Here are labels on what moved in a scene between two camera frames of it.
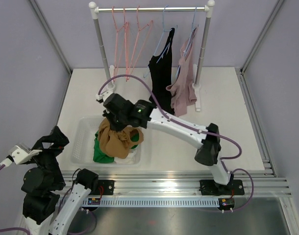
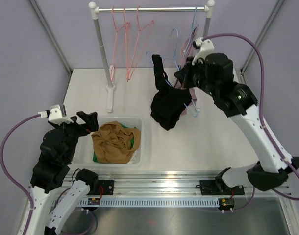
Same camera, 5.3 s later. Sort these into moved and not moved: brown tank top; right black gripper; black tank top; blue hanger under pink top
Moved: black tank top; right black gripper; brown tank top
Not moved: blue hanger under pink top
